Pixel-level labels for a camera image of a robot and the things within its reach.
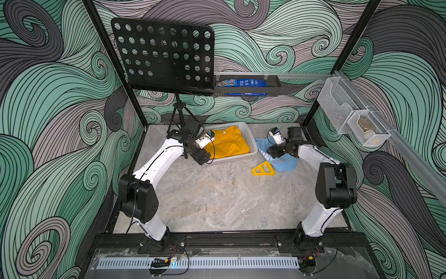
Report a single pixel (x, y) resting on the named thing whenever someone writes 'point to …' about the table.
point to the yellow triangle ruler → (264, 168)
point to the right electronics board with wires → (307, 264)
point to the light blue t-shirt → (283, 163)
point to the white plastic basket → (247, 134)
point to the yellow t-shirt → (229, 141)
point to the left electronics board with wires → (159, 266)
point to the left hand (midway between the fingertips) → (202, 150)
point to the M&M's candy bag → (227, 83)
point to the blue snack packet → (251, 83)
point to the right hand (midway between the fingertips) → (278, 147)
